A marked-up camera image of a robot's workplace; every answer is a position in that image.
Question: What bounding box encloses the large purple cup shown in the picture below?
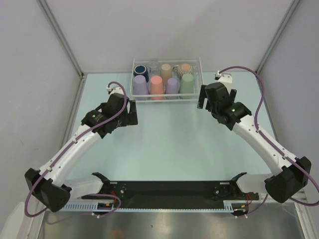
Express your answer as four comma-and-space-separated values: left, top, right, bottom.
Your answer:
133, 75, 150, 96

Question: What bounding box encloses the green cup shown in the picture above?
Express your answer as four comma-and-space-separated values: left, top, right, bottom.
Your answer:
179, 73, 194, 94

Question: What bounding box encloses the small purple cup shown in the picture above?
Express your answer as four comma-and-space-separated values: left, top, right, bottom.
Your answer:
165, 78, 179, 94

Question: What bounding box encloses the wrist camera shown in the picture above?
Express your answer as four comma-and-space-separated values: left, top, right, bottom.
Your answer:
106, 86, 116, 95
215, 71, 233, 93

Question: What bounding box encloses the striped mug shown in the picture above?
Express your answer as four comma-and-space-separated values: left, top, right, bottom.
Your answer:
172, 63, 194, 79

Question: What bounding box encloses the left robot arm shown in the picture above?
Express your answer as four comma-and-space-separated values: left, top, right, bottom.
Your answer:
25, 93, 138, 212

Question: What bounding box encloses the dark blue mug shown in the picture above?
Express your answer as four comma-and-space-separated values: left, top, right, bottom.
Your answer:
133, 65, 149, 81

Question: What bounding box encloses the clear glass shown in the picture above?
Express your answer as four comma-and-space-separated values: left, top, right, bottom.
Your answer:
149, 59, 160, 75

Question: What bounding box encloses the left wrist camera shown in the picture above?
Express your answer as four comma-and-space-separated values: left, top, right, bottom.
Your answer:
106, 86, 116, 95

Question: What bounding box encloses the white slotted cable duct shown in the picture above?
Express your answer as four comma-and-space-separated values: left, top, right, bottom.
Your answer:
61, 200, 115, 212

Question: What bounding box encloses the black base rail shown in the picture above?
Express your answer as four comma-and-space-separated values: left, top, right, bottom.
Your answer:
81, 173, 259, 210

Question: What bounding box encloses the pink cup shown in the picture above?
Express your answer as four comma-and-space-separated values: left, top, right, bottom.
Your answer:
150, 76, 164, 95

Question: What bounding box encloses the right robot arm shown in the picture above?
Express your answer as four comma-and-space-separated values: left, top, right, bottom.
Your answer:
197, 82, 311, 203

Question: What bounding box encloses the white wire dish rack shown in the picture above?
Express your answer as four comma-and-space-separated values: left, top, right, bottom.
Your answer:
130, 58, 203, 103

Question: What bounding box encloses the beige cup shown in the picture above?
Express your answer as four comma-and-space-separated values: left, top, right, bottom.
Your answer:
160, 63, 172, 83

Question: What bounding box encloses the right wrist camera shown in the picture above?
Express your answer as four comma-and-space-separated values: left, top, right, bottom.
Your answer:
215, 71, 233, 93

